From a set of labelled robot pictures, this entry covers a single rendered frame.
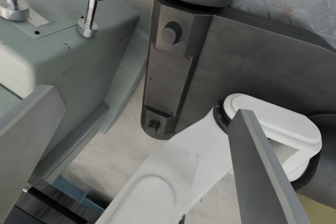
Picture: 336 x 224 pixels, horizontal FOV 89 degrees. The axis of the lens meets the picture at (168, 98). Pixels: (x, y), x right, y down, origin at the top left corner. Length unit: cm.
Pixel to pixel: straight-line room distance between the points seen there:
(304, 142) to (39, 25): 73
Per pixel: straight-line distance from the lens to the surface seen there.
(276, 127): 41
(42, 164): 125
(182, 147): 34
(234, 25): 46
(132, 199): 24
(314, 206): 163
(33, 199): 72
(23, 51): 58
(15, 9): 63
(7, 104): 69
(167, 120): 62
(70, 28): 69
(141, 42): 99
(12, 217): 80
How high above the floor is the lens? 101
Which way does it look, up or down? 47 degrees down
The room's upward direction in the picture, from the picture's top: 149 degrees counter-clockwise
